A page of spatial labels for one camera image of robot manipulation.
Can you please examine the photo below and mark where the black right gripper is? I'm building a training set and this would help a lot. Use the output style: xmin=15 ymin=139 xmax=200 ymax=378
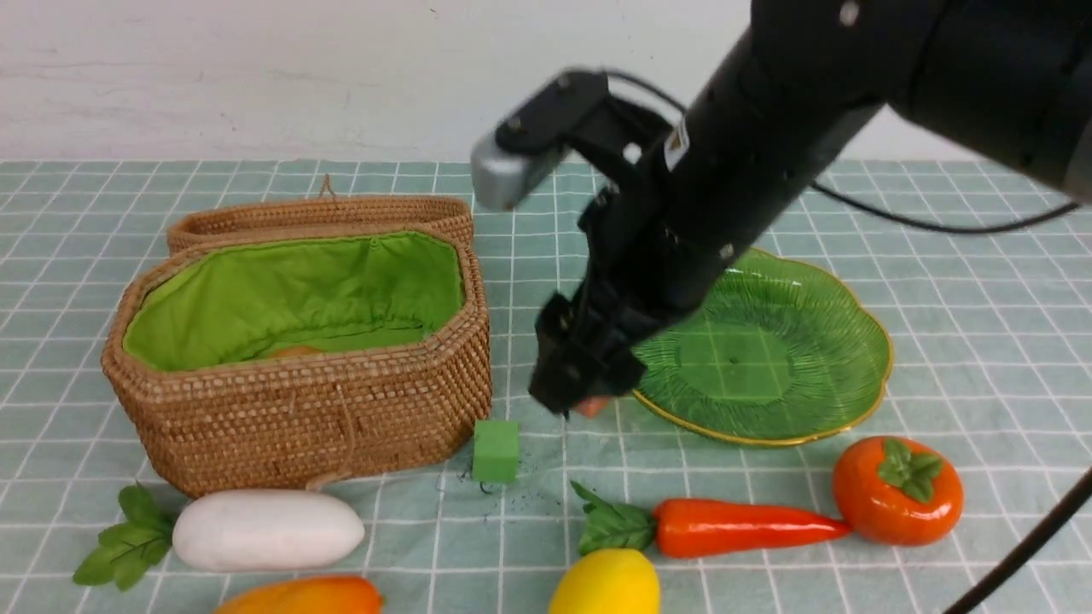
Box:
xmin=527 ymin=102 xmax=683 ymax=415

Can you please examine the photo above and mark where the orange carrot with green leaves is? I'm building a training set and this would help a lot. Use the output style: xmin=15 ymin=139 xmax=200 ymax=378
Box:
xmin=571 ymin=481 xmax=851 ymax=559

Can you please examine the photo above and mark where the yellow lemon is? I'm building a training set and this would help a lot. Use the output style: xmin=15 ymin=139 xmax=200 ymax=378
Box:
xmin=549 ymin=548 xmax=660 ymax=613

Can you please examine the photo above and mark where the orange persimmon with green calyx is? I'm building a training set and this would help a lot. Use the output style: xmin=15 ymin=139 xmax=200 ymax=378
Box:
xmin=832 ymin=436 xmax=966 ymax=547

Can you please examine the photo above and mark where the orange yellow mango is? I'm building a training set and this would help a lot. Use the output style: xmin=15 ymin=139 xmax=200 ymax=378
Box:
xmin=215 ymin=575 xmax=385 ymax=613

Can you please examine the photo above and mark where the white radish with green leaves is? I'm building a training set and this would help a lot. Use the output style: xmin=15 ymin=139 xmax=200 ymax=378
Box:
xmin=72 ymin=484 xmax=366 ymax=592

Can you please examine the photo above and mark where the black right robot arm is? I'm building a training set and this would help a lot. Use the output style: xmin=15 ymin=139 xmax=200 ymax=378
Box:
xmin=496 ymin=1 xmax=1089 ymax=414

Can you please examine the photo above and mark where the pink foam cube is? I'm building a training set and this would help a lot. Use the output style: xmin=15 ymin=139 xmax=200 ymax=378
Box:
xmin=573 ymin=395 xmax=613 ymax=420

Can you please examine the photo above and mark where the green foam cube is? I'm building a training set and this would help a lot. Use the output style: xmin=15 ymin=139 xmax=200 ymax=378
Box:
xmin=471 ymin=420 xmax=521 ymax=484

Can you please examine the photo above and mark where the green glass leaf plate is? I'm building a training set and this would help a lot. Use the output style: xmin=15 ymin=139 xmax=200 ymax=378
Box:
xmin=633 ymin=249 xmax=897 ymax=447

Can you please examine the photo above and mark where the woven rattan basket lid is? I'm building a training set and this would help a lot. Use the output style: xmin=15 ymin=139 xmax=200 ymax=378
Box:
xmin=166 ymin=175 xmax=474 ymax=255

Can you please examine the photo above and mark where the woven rattan basket green lining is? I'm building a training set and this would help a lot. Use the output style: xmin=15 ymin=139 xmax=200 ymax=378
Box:
xmin=100 ymin=224 xmax=494 ymax=498

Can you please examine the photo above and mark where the teal checkered tablecloth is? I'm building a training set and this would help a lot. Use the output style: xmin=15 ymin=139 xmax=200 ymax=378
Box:
xmin=1 ymin=160 xmax=1089 ymax=613

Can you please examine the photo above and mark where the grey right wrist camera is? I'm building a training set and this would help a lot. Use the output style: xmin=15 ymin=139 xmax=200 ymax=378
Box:
xmin=468 ymin=70 xmax=612 ymax=212

